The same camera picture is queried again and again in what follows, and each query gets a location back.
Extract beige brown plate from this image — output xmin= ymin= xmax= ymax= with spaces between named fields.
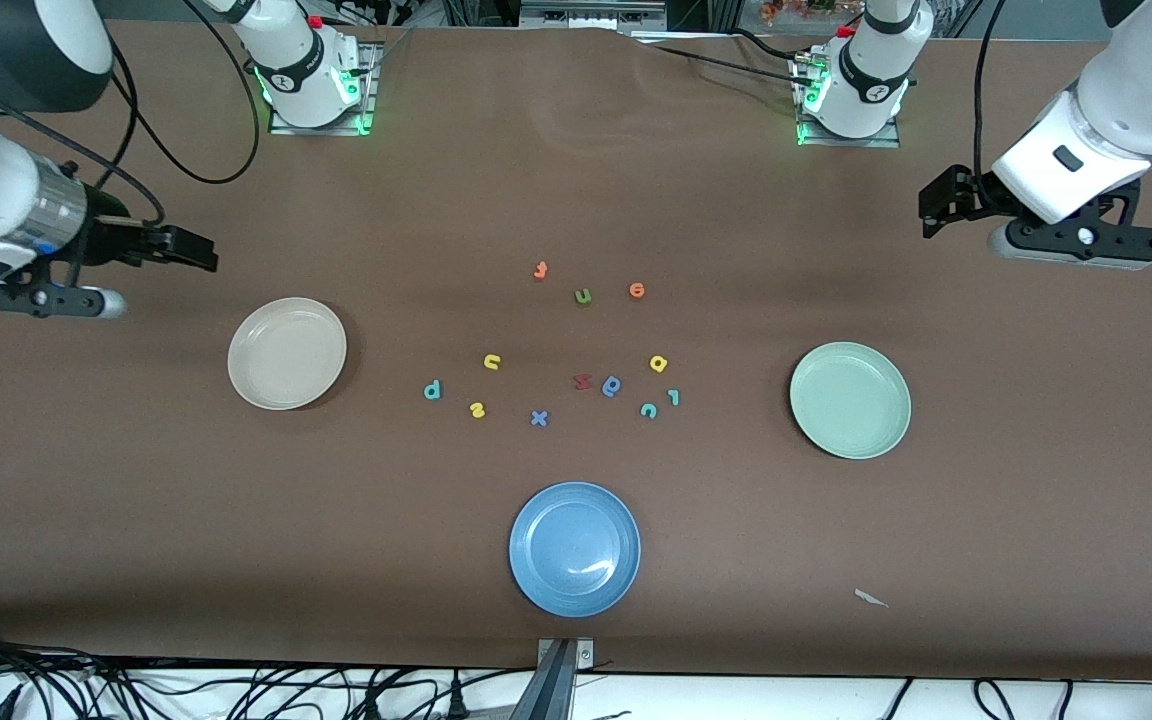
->
xmin=227 ymin=297 xmax=348 ymax=411

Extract pale green plate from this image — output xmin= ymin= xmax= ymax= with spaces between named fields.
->
xmin=789 ymin=342 xmax=913 ymax=460

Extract brown table cover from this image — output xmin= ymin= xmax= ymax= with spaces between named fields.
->
xmin=0 ymin=18 xmax=1152 ymax=683

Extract blue plate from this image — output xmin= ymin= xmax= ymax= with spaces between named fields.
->
xmin=509 ymin=482 xmax=642 ymax=618

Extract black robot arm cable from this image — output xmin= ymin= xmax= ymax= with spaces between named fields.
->
xmin=972 ymin=0 xmax=1017 ymax=191
xmin=0 ymin=0 xmax=262 ymax=226

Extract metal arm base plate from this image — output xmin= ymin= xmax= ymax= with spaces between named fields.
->
xmin=269 ymin=42 xmax=380 ymax=137
xmin=794 ymin=58 xmax=903 ymax=150

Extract thin black table cable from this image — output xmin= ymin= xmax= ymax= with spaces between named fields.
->
xmin=633 ymin=28 xmax=805 ymax=86

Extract grey metal frame box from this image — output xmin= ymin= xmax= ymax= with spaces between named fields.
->
xmin=519 ymin=0 xmax=669 ymax=32

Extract small metal bracket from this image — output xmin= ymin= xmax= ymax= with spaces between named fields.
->
xmin=536 ymin=638 xmax=595 ymax=669

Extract black camera pole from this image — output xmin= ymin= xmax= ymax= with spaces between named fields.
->
xmin=509 ymin=640 xmax=577 ymax=720

